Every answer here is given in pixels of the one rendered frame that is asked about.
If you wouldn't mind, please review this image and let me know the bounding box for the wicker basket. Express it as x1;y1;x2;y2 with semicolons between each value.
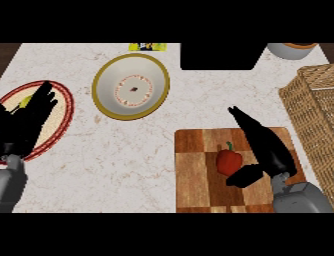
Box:
278;59;334;214

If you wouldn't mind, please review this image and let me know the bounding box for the checkered wooden cutting board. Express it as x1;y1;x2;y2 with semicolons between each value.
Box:
175;126;309;214

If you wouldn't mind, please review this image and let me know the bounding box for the red-rimmed beige placemat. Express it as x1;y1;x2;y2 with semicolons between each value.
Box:
0;79;76;166

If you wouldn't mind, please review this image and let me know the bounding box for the red bell pepper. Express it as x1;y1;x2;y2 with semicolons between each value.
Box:
216;141;244;178

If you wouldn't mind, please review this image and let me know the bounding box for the white plate with gold rim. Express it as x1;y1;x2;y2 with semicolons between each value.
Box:
91;53;172;122

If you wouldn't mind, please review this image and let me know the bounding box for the grey pot with orange inside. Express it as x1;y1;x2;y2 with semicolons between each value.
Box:
266;43;321;61

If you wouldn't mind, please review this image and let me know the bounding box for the yellow printed box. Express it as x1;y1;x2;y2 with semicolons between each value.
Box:
128;43;169;53

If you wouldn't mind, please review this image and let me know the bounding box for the yellow-green item on placemat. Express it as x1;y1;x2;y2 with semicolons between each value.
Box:
11;94;35;114

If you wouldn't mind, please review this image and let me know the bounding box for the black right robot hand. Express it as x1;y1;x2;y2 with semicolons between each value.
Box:
225;105;299;189

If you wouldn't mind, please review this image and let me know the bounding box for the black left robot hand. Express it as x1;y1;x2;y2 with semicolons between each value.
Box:
0;80;60;162

